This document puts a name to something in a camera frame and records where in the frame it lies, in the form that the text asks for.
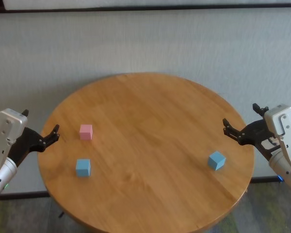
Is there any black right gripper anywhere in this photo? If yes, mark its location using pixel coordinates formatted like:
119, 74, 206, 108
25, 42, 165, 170
223, 103, 281, 161

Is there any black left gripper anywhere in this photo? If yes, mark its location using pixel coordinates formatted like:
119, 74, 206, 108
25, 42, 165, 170
7, 109, 61, 168

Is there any pink cube block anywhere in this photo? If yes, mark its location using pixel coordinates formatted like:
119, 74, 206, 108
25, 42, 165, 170
79, 124, 93, 141

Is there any blue cube block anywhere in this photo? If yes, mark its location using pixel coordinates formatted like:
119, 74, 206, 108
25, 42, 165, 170
208, 150, 227, 171
75, 159, 91, 178

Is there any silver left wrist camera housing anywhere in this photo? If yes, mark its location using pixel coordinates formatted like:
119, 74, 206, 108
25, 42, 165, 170
0, 108, 29, 170

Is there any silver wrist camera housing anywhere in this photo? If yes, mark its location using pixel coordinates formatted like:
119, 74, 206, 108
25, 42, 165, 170
0, 108, 29, 170
264, 104, 291, 170

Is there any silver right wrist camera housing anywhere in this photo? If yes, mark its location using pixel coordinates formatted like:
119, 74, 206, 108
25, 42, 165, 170
264, 104, 291, 170

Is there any black wall trim strip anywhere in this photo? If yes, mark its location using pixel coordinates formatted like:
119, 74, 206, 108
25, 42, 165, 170
0, 4, 291, 14

